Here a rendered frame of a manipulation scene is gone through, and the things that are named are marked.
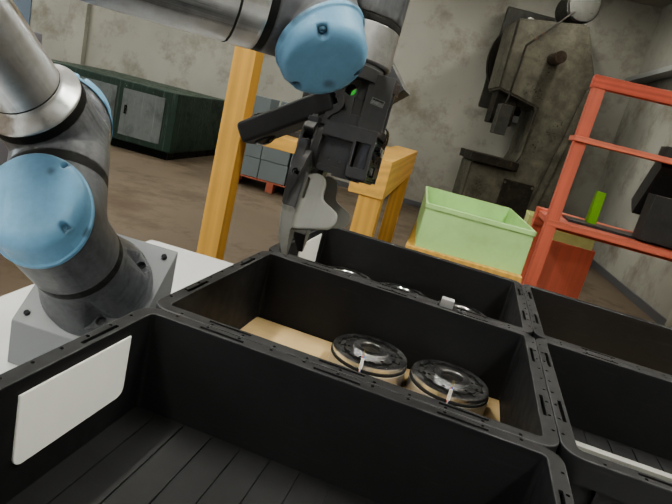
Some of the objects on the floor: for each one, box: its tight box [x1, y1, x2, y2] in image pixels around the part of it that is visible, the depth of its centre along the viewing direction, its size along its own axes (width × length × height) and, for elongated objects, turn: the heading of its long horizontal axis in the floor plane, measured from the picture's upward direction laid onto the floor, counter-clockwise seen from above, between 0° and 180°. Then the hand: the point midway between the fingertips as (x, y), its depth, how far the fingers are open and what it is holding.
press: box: [452, 0, 601, 220], centre depth 714 cm, size 162×139×314 cm
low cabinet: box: [51, 59, 225, 160], centre depth 778 cm, size 206×189×83 cm
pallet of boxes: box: [239, 95, 327, 194], centre depth 672 cm, size 105×70×105 cm
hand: (289, 240), depth 63 cm, fingers open, 5 cm apart
